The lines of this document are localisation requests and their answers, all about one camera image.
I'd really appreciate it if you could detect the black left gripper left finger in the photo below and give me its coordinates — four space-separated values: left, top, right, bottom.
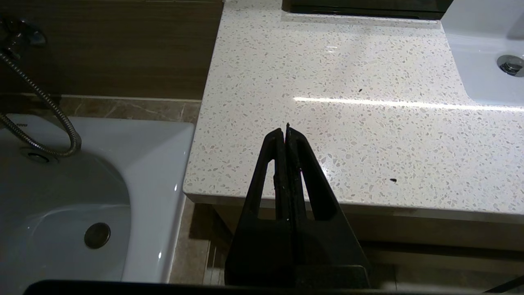
224 128 294 287

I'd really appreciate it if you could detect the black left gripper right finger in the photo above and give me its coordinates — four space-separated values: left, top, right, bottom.
285 123 372 288

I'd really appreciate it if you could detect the drawer with plastic bags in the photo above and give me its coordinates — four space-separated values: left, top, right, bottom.
282 0 454 20

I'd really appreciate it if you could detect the white bathtub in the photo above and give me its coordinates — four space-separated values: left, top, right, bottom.
0 113 196 286

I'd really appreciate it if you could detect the bathtub drain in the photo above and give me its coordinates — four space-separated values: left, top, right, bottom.
84 222 112 250

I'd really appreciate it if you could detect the white sink basin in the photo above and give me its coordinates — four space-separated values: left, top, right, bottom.
440 0 524 109

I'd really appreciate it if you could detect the chrome sink drain stopper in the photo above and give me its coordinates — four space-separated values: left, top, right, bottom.
497 54 524 78

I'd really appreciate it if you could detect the chrome bathtub faucet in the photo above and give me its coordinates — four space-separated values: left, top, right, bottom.
0 16 47 61

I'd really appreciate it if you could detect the metal shower hose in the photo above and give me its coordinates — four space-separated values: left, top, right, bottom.
0 50 83 159

